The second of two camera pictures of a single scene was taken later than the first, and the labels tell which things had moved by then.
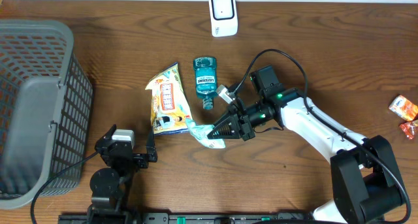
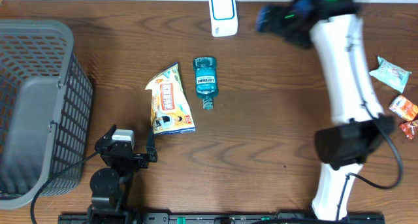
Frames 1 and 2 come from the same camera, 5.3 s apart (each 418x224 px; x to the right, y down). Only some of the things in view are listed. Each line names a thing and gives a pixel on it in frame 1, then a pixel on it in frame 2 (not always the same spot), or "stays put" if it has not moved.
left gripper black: [142, 160] stays put
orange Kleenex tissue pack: [403, 108] stays put
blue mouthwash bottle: [206, 80] stays put
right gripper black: [239, 124] → [278, 24]
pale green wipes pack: [200, 132] → [392, 77]
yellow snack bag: [170, 108] stays put
